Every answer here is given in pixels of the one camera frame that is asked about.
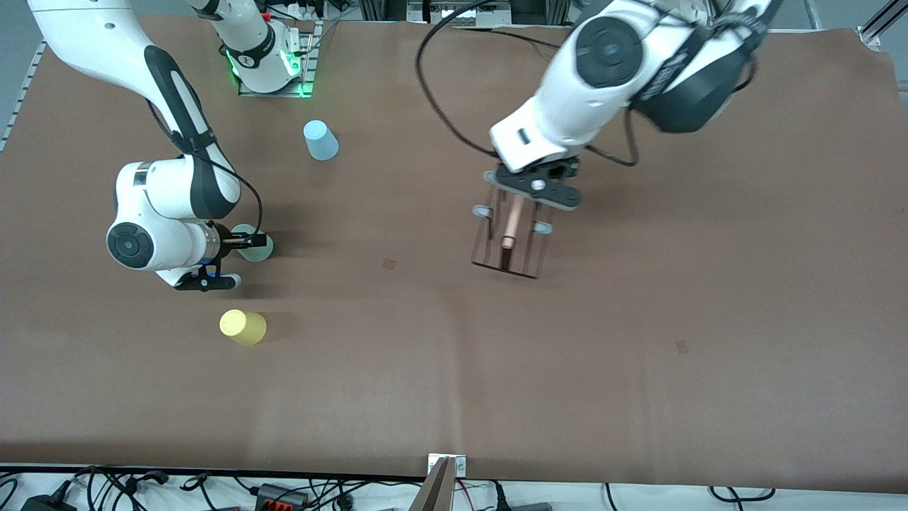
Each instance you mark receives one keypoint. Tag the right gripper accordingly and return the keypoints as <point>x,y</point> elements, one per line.
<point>225,240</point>

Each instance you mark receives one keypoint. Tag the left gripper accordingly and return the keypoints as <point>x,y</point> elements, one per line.
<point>567,167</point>

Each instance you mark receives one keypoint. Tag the mint green plastic cup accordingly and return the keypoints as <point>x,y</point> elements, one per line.
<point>257,253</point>

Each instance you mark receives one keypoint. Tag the yellow plastic cup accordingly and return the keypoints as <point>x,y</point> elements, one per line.
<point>244,327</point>

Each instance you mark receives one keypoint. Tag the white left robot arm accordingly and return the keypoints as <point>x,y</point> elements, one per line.
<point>567,85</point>

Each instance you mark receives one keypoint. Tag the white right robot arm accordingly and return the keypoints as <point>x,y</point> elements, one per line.
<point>85,42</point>

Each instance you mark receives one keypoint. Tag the light blue plastic cup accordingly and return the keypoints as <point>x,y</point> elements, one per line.
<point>321,140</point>

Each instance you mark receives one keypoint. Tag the grey terminal block unit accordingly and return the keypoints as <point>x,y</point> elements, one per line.
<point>461,15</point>

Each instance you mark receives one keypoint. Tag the brown table cover sheet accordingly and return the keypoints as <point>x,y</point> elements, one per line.
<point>454,369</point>

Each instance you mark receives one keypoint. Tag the black orange connector box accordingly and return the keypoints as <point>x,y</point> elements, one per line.
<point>280,495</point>

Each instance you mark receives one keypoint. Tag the white power strip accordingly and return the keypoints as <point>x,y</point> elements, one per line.
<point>301,11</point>

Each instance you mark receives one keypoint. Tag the black power adapter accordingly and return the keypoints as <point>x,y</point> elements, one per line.
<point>46,504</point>

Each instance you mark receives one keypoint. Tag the black plug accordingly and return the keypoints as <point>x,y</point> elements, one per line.
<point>500,498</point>

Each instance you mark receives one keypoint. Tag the aluminium corner profile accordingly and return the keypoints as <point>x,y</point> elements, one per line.
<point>879,25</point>

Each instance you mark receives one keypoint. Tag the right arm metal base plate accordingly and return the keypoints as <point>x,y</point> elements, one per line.
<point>306,71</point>

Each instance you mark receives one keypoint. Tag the perforated aluminium side rail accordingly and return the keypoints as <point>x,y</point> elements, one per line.
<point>25,92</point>

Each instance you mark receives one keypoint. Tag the aluminium camera post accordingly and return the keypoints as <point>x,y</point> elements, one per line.
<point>440,490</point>

